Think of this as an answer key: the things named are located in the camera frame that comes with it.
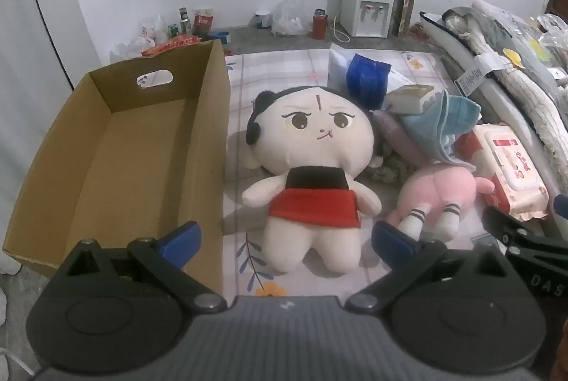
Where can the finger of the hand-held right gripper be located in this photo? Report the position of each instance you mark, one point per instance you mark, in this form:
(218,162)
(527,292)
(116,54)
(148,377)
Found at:
(503,225)
(561,210)

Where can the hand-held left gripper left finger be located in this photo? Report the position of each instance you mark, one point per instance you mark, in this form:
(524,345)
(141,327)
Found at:
(182,241)

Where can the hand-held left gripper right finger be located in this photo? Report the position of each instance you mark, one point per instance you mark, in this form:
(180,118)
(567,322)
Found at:
(392,241)

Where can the pink plush toy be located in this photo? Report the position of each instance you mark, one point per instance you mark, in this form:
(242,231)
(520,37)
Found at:
(435,190)

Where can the brown cardboard box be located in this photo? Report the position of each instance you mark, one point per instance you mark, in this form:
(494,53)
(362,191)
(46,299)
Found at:
(133,168)

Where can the pink cloth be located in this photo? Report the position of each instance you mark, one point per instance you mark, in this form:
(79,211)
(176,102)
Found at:
(390,132)

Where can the light blue towel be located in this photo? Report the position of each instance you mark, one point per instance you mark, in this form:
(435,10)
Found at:
(443,119)

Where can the red white wet wipes pack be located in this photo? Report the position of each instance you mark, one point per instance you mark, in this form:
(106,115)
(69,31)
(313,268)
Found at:
(510,168)

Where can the camouflage cloth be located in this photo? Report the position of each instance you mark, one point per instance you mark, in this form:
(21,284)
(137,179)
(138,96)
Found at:
(390,172)

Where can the cream knitted blanket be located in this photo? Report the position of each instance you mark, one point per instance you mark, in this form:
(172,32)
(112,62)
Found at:
(537,106)

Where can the cream plush doll red skirt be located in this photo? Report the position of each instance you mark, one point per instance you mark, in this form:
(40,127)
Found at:
(306,128)

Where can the small white box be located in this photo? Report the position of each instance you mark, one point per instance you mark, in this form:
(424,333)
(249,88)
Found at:
(410,99)

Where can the blue plastic pouch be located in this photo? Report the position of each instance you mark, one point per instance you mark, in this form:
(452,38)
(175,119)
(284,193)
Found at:
(366,79)

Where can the white quilted bedding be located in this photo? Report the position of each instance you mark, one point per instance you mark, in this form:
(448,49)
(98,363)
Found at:
(470,61)

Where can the blue yarn spool bag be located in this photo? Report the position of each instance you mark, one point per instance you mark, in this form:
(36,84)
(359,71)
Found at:
(339,61)

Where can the grey blanket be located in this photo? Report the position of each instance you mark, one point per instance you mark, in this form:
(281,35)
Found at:
(492,30)

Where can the red snack bag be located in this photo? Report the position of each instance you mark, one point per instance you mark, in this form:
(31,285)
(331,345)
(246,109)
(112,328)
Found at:
(173,44)

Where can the green can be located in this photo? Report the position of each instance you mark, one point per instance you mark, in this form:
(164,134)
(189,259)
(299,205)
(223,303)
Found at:
(173,31)

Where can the white plastic bag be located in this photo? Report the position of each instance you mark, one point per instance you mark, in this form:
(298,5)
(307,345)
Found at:
(290,19)
(148,32)

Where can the dark glass bottle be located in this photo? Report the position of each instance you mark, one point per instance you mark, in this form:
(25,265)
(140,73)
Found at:
(185,21)

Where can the red paper packet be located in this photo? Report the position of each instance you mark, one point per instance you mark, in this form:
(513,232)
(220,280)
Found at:
(204,22)

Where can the red thermos flask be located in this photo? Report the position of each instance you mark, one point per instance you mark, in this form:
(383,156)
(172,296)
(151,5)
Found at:
(319,26)

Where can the white curtain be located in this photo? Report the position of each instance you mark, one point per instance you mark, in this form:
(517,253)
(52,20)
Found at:
(22,74)

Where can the white water dispenser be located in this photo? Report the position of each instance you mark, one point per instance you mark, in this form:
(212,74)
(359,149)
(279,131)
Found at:
(359,8)

